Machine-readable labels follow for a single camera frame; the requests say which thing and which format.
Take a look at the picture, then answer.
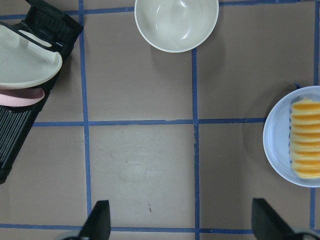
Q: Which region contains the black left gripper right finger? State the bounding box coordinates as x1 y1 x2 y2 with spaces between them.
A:
251 198 295 240

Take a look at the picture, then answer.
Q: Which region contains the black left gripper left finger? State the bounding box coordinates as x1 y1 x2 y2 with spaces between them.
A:
78 200 111 240

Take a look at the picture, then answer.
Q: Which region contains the blue plate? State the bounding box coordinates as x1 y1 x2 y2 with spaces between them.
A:
262 85 320 188

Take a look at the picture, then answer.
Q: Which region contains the yellow ridged bread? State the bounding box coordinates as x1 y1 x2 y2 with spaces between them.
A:
289 97 320 179

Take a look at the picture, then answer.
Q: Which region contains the pink plate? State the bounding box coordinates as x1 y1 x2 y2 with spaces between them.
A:
0 88 45 107

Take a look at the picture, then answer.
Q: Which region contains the cream plate in rack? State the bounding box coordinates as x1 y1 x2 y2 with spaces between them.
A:
0 25 63 90

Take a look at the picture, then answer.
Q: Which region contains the black plate rack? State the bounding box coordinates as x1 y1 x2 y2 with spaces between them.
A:
0 0 84 184

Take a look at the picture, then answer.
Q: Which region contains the cream ceramic bowl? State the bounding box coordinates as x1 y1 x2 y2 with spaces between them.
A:
134 0 219 53

